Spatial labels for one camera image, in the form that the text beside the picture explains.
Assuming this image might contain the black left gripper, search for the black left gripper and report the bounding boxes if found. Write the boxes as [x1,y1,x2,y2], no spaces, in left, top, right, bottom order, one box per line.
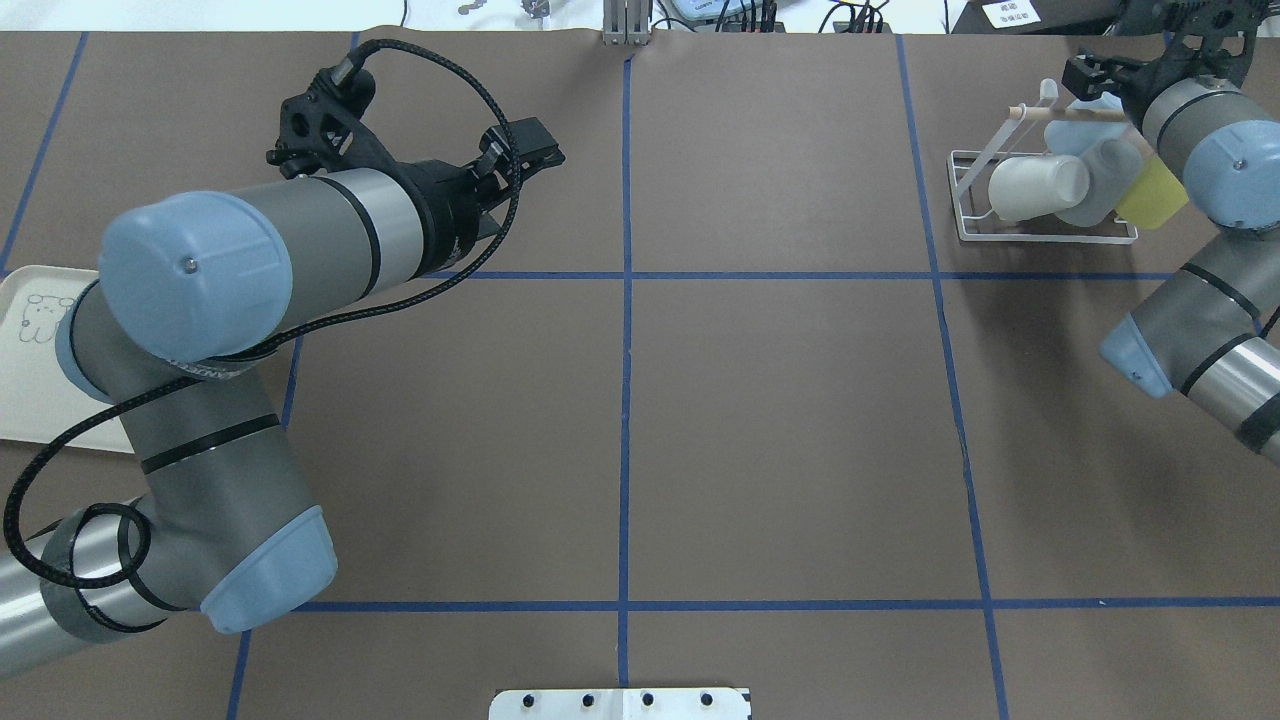
[399,117,566,275]

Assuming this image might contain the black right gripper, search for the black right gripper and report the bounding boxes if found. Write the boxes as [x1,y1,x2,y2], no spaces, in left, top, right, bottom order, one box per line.
[1062,1,1277,117]

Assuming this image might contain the grey plastic cup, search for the grey plastic cup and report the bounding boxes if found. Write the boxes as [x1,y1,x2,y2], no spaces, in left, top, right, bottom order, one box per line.
[1055,138,1146,227]

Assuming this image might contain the yellow plastic cup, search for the yellow plastic cup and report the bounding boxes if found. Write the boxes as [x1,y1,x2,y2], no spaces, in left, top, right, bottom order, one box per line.
[1115,155,1190,231]

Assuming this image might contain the pale green plastic cup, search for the pale green plastic cup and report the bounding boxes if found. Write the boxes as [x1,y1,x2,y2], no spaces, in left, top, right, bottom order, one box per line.
[988,154,1089,222]

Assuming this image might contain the blue plastic cup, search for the blue plastic cup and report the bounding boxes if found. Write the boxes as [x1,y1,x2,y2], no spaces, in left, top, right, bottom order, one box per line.
[1043,92,1132,158]

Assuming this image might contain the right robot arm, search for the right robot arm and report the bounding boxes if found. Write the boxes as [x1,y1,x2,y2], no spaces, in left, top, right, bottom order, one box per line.
[1062,1,1279,461]

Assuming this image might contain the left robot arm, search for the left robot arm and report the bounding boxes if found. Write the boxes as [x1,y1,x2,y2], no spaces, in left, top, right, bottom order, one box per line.
[3,111,564,678]

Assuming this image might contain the cream plastic tray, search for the cream plastic tray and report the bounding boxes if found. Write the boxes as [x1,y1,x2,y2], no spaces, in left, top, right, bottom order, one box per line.
[1,265,110,445]

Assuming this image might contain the white mounting plate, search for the white mounting plate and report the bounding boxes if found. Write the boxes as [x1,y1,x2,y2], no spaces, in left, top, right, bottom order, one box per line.
[488,687,753,719]

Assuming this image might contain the aluminium frame post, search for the aluminium frame post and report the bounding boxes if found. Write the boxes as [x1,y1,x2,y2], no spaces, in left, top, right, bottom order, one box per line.
[602,0,655,47]

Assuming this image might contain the white wire cup rack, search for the white wire cup rack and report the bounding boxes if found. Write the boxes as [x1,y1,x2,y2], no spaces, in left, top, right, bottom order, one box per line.
[947,79,1146,246]

